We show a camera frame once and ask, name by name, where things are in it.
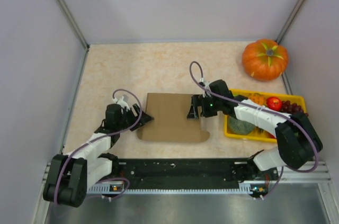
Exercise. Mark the orange flower decoration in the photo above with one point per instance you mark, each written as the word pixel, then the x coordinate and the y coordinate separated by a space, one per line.
pixel 257 98

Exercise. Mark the orange pumpkin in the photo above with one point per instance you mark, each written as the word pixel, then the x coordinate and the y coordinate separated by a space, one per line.
pixel 265 60

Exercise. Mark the yellow plastic tray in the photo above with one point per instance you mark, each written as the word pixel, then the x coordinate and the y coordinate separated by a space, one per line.
pixel 258 134

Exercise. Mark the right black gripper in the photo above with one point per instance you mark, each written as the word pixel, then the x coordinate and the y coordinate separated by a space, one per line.
pixel 198 100

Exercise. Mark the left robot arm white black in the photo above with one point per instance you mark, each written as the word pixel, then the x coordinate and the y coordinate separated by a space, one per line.
pixel 71 175

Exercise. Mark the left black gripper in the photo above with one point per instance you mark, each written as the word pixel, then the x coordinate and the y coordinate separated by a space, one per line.
pixel 145 118

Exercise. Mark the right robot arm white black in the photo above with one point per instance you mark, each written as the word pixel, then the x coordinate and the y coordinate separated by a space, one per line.
pixel 297 140

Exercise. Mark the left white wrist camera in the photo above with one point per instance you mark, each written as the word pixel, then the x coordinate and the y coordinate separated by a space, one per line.
pixel 122 101

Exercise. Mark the aluminium frame beam front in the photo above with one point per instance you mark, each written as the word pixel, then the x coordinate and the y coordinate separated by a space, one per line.
pixel 307 174

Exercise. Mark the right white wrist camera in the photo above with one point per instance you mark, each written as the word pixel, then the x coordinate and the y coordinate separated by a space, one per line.
pixel 204 83

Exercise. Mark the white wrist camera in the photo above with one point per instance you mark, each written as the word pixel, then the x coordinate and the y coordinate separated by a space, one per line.
pixel 122 101
pixel 204 83

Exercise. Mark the right corner aluminium post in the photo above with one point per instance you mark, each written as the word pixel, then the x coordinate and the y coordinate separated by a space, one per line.
pixel 290 20

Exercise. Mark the purple grape bunch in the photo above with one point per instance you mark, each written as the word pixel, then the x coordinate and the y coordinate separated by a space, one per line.
pixel 292 108

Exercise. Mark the brown cardboard box sheet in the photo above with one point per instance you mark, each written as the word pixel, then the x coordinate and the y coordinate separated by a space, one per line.
pixel 170 123

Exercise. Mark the corner aluminium post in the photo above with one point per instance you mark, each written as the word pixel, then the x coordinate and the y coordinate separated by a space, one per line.
pixel 290 20
pixel 72 23

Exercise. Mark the red apple upper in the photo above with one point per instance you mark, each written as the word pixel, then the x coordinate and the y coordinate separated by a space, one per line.
pixel 274 103

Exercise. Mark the green melon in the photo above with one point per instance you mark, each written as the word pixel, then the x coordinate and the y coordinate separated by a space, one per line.
pixel 240 127

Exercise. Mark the left corner aluminium post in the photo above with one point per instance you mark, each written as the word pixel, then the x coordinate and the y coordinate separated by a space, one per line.
pixel 72 23

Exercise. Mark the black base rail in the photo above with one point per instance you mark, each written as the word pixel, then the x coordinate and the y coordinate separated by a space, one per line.
pixel 188 173

